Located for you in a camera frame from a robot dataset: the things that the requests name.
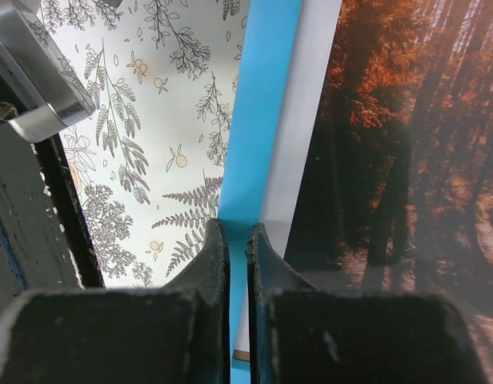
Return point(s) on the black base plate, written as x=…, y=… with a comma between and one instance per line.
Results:
x=44, y=240

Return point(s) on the blue picture frame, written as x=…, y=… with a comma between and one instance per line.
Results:
x=264, y=66

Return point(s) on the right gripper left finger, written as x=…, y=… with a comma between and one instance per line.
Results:
x=178, y=333

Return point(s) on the aluminium rail bar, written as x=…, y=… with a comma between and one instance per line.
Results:
x=38, y=73

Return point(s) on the autumn forest photo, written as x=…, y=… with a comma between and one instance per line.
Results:
x=389, y=185

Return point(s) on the floral patterned table mat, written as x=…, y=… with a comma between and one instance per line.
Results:
x=148, y=165

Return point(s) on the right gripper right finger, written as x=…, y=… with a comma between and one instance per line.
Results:
x=299, y=334

